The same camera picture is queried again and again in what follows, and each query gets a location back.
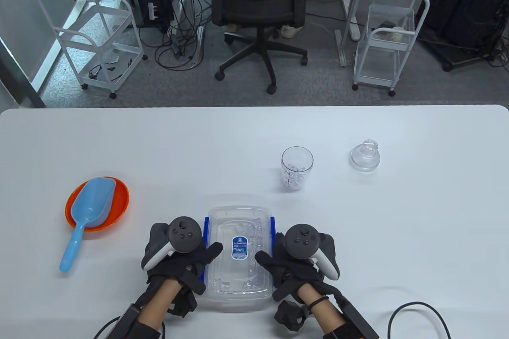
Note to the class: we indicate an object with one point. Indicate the clear container lid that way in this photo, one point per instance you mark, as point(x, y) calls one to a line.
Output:
point(238, 219)

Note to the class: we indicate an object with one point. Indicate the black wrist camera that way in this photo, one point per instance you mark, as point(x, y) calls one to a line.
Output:
point(290, 315)
point(185, 303)

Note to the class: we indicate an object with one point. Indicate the hand grey controller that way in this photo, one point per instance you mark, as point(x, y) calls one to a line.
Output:
point(185, 233)
point(304, 239)

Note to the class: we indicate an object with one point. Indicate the clear container with blue clips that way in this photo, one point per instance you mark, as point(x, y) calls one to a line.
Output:
point(238, 305)

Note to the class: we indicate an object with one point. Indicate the clear plastic shaker cup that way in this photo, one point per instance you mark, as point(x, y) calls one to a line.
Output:
point(297, 156)

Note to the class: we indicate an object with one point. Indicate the person's left hand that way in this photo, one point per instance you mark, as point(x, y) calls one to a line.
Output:
point(183, 265)

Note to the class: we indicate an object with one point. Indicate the aluminium rail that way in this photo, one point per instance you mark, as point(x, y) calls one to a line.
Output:
point(197, 47)
point(340, 48)

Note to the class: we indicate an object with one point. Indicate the person's right forearm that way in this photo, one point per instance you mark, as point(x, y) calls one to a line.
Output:
point(322, 315)

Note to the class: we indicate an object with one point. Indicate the clear plastic shaker lid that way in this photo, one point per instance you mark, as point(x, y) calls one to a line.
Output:
point(365, 158)

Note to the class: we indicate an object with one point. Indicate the black elastic wrist band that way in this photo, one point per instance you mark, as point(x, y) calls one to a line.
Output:
point(318, 302)

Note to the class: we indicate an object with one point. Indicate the person's left forearm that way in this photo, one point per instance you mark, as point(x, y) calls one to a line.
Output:
point(159, 303)

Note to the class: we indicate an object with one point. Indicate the blue plastic scoop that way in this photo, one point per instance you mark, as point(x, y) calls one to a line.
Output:
point(93, 200)

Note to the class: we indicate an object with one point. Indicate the small white cup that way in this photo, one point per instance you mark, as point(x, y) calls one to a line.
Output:
point(397, 33)

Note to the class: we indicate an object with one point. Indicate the person's right hand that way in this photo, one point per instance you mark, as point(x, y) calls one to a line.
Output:
point(290, 271)

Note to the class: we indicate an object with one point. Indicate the white power strip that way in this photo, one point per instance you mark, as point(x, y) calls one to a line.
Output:
point(352, 21)

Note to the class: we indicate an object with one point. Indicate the orange bowl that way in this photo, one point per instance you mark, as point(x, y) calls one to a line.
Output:
point(119, 204)

